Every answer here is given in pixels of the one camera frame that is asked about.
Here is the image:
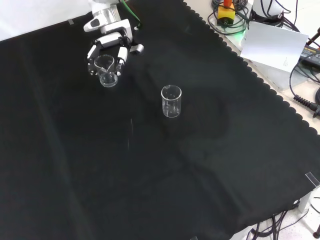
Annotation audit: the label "green cable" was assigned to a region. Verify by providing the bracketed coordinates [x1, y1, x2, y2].
[118, 0, 143, 29]

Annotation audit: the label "white table leg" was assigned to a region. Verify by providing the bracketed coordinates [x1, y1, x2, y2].
[298, 187, 320, 213]

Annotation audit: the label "black bench cloth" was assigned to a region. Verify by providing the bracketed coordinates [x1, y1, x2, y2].
[0, 0, 320, 240]

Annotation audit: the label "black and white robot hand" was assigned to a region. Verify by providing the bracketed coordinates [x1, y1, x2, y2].
[86, 18, 145, 77]

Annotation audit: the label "black base cables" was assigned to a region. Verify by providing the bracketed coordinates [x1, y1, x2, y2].
[274, 0, 301, 32]

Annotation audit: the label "black power adapter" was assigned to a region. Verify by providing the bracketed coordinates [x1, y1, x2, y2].
[298, 41, 320, 65]

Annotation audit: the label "clear glass beaker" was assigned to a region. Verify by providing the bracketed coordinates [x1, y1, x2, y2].
[160, 84, 183, 118]
[93, 54, 119, 88]

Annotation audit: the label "black coiled cable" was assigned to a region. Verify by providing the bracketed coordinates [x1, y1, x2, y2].
[289, 56, 320, 118]

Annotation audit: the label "black cables under bench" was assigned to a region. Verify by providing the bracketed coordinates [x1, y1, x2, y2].
[246, 209, 320, 240]

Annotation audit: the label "yellow stop button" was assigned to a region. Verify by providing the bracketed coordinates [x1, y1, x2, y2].
[216, 0, 236, 27]

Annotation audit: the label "black cable bundle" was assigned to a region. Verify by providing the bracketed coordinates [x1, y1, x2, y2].
[207, 0, 253, 36]

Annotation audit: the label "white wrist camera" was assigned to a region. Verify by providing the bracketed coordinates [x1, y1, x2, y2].
[83, 16, 107, 33]

